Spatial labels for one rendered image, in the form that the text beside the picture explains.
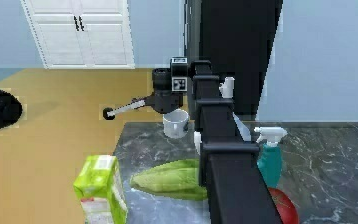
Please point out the teal spray bottle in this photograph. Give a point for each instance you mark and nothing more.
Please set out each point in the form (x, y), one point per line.
(269, 160)

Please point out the green and white carton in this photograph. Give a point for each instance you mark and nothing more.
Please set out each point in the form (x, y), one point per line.
(100, 193)

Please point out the green lettuce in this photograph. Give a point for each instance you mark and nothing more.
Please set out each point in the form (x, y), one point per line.
(168, 180)

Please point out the white bottle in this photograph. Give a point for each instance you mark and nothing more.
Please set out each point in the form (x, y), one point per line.
(227, 88)

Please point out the white mug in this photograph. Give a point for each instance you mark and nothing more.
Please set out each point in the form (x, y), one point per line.
(175, 124)

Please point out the black round object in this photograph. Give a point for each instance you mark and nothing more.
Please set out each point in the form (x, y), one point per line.
(0, 108)

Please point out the black fridge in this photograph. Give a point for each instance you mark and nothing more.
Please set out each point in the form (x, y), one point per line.
(240, 50)

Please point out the white double door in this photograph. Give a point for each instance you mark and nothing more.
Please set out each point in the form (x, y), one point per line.
(82, 33)

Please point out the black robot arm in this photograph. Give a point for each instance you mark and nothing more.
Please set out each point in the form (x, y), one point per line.
(233, 173)

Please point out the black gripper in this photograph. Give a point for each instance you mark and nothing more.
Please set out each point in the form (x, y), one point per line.
(163, 93)

